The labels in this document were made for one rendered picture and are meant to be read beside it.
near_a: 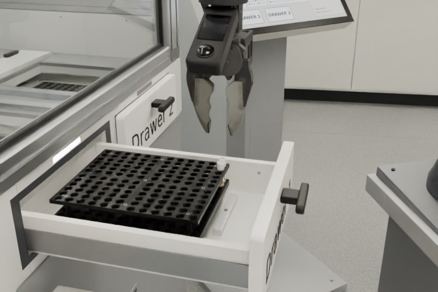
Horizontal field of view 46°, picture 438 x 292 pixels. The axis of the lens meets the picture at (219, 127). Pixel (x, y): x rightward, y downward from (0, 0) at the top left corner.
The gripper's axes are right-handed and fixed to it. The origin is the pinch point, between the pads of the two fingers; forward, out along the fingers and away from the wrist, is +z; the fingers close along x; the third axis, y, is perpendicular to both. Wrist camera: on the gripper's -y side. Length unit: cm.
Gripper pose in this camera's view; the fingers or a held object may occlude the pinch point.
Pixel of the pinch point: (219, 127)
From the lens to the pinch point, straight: 78.4
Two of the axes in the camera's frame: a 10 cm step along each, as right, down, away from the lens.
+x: -9.7, -1.0, 2.3
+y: 2.5, -3.7, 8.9
